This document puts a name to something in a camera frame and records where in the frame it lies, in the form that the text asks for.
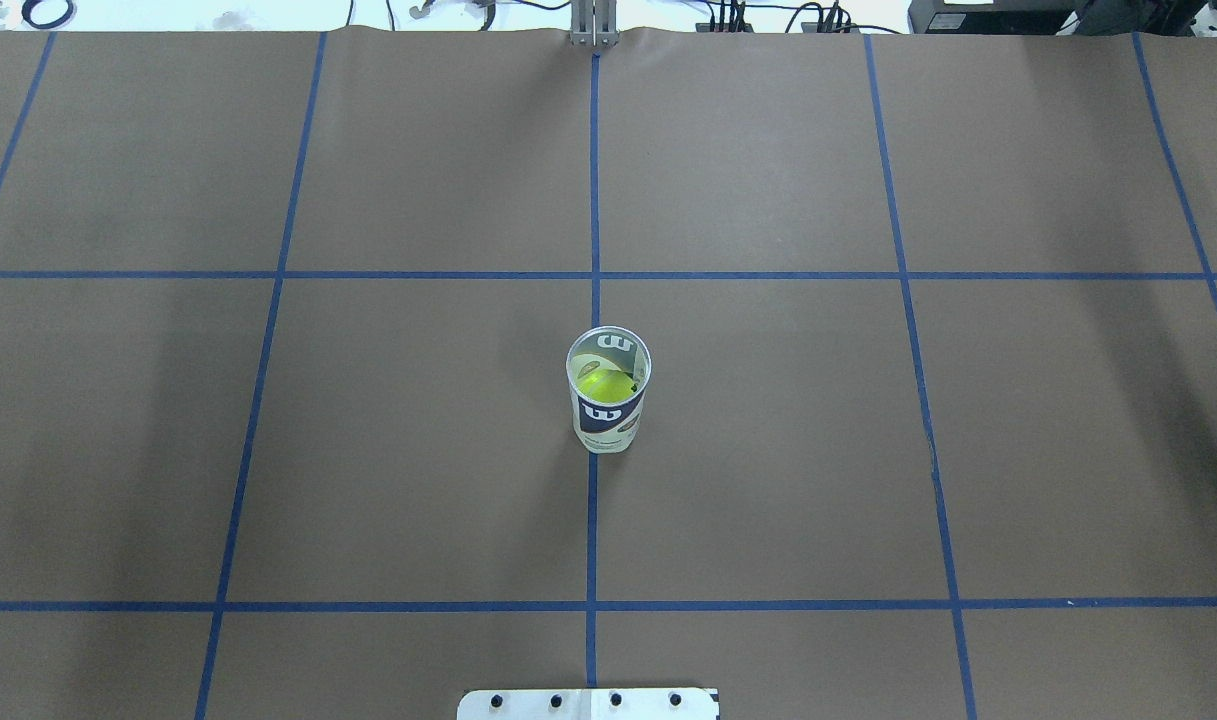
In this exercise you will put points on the clear tennis ball tube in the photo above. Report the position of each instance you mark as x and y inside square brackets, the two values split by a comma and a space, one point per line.
[608, 428]

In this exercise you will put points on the yellow tennis ball Wilson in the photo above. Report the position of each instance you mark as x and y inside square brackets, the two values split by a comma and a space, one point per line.
[605, 384]

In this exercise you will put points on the brown paper table mat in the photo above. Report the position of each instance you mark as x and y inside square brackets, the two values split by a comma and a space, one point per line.
[285, 429]

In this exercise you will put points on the black box white label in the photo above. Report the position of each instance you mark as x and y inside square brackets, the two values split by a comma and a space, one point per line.
[988, 17]

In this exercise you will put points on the blue tape roll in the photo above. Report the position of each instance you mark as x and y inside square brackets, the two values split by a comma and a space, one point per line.
[45, 15]

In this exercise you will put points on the aluminium frame post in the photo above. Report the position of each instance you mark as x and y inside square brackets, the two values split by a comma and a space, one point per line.
[593, 23]

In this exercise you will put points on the white pedestal column base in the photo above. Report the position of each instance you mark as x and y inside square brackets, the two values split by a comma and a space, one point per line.
[591, 703]

